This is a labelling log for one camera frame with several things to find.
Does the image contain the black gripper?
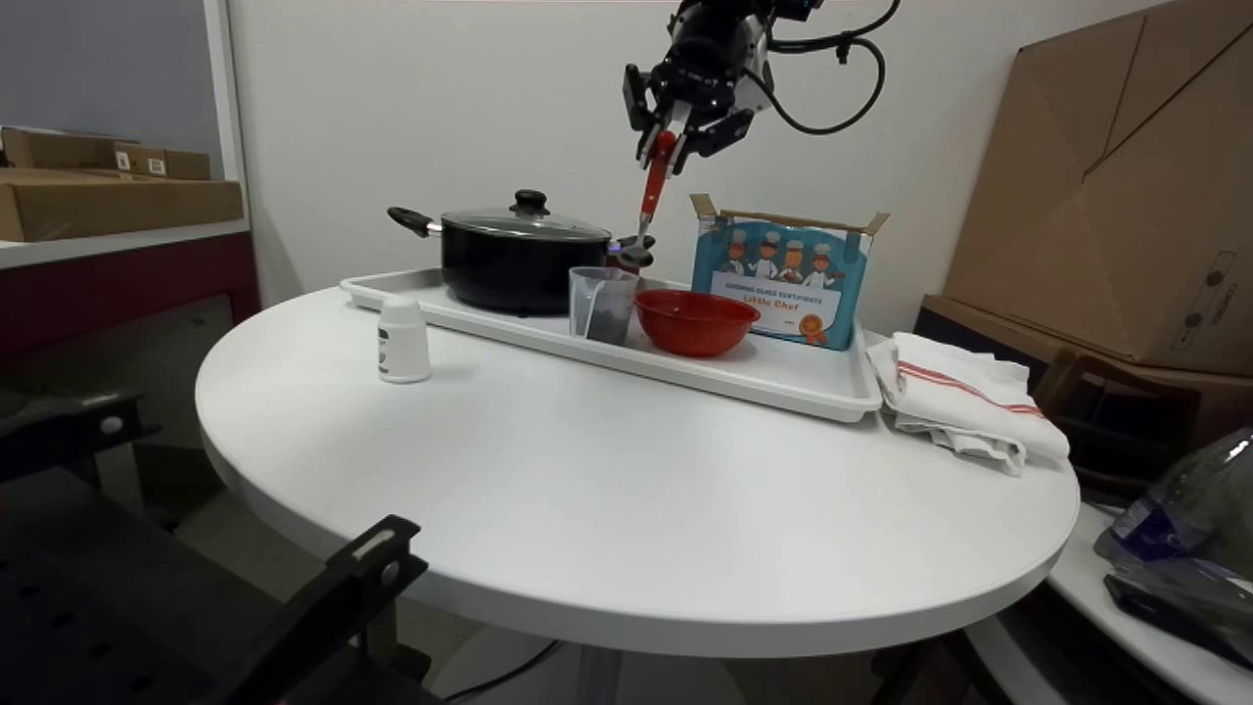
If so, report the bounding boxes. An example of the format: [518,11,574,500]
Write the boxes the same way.
[621,0,764,170]

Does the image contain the red handled spoon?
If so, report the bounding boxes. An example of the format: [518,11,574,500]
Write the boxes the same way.
[614,131,676,269]

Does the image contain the red bowl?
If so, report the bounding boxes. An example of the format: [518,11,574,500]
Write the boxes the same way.
[636,291,758,357]

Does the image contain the glass pot lid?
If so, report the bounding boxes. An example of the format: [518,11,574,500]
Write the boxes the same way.
[441,187,611,242]

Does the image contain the blue printed carton box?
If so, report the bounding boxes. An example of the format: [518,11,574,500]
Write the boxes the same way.
[694,193,884,354]

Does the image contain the black cooking pot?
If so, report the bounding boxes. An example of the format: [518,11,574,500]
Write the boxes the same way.
[389,209,611,316]

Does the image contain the white plastic tray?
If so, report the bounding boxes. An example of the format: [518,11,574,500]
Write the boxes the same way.
[339,269,882,425]

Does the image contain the white pill bottle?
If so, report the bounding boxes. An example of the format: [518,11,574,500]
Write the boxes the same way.
[375,297,430,383]

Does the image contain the white red-striped towel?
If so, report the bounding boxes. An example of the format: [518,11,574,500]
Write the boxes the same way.
[864,332,1070,475]

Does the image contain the large brown cardboard box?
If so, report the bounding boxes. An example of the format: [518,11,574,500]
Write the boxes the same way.
[945,0,1253,376]

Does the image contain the flat cardboard boxes on shelf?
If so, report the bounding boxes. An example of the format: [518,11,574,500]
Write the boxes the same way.
[0,131,243,242]

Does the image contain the clear plastic bag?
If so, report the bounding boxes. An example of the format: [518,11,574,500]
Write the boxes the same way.
[1095,426,1253,665]

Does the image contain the black office chair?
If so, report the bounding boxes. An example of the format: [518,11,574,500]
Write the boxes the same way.
[0,392,437,705]

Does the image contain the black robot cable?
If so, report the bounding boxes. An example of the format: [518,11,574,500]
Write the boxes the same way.
[739,0,903,143]

